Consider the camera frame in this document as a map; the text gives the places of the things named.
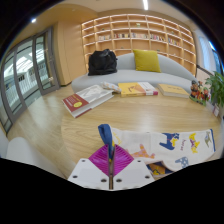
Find colourful figurine group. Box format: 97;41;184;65
189;79;212;107

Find grey-framed glass doors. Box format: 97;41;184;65
0;27;61;134

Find white towel with animal print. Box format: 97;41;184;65
97;123;217;176

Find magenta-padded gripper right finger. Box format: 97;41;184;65
112;145;156;191

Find black bag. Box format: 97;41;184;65
87;48;119;77

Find yellow and orange book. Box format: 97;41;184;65
117;81;160;98

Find red and white book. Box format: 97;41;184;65
61;84;115;119

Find small white pot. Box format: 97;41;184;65
212;104;221;118

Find grey curved sofa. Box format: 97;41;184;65
70;52;198;96

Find window with white curtain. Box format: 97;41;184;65
196;31;224;74

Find yellow cushion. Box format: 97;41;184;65
132;49;162;74

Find small patterned pouch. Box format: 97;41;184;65
100;81;122;94

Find wooden wall shelf unit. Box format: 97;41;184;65
81;13;198;76

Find flat yellow book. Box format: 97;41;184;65
156;83;190;99

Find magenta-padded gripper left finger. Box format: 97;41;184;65
67;144;111;191

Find green potted plant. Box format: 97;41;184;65
204;70;224;109

